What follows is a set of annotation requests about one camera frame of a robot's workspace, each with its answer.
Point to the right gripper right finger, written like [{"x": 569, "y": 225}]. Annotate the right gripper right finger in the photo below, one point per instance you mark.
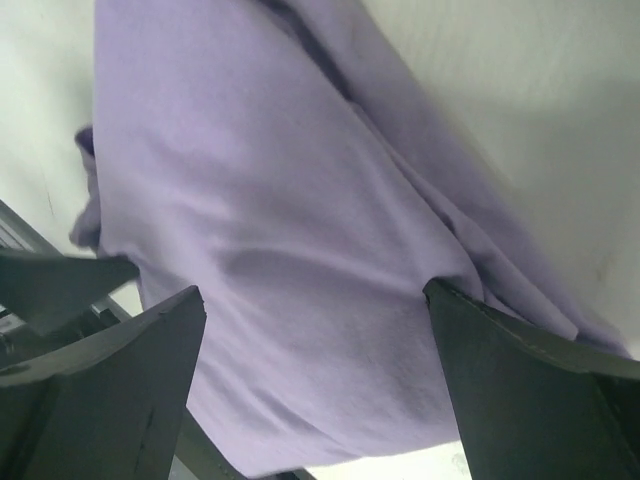
[{"x": 530, "y": 404}]

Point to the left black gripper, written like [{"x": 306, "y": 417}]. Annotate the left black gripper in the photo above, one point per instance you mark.
[{"x": 51, "y": 301}]

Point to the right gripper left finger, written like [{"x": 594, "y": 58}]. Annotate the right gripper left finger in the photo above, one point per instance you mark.
[{"x": 109, "y": 406}]

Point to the purple t shirt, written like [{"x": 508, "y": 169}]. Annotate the purple t shirt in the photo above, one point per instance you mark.
[{"x": 280, "y": 156}]

